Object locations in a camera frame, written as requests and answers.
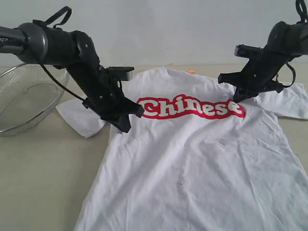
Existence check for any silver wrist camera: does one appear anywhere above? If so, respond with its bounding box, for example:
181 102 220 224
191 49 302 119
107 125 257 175
106 66 135 81
234 44 263 59

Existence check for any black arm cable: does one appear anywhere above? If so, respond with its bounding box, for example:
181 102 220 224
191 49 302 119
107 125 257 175
274 0 308 89
31 6 90 102

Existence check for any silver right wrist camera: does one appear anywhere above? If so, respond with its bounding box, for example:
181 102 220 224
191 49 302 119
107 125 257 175
234 44 263 59

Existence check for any white shirt with red print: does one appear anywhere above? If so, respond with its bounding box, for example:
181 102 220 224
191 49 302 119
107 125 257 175
55 66 308 231

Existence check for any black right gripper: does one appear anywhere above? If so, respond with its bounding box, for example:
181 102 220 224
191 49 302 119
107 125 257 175
218 56 284 103

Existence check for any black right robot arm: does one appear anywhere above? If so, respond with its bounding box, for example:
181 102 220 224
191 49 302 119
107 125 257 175
218 21 308 103

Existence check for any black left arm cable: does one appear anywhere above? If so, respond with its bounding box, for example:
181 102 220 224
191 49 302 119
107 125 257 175
31 6 90 102

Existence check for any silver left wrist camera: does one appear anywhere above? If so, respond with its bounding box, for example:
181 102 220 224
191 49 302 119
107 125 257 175
106 66 135 81

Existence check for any metal wire mesh basket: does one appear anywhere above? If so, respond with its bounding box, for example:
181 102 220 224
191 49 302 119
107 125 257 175
0 64 64 137

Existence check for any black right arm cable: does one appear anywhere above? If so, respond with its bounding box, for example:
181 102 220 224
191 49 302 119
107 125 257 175
274 0 308 89

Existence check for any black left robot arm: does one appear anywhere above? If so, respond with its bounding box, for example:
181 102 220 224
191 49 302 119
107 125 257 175
0 21 144 133

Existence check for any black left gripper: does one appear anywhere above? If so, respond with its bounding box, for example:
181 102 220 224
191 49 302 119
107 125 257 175
81 72 144 133

